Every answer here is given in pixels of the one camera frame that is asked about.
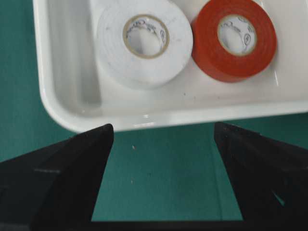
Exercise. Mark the white tape roll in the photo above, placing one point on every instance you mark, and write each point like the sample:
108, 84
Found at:
143, 43

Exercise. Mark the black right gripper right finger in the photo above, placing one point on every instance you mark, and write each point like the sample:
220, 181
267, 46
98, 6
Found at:
269, 177

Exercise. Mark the red tape roll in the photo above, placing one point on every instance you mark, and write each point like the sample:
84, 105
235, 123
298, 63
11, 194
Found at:
255, 29

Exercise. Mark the white plastic tray case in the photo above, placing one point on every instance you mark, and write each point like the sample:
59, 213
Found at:
79, 96

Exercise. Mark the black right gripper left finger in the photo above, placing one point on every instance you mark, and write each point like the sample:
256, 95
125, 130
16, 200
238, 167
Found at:
55, 187

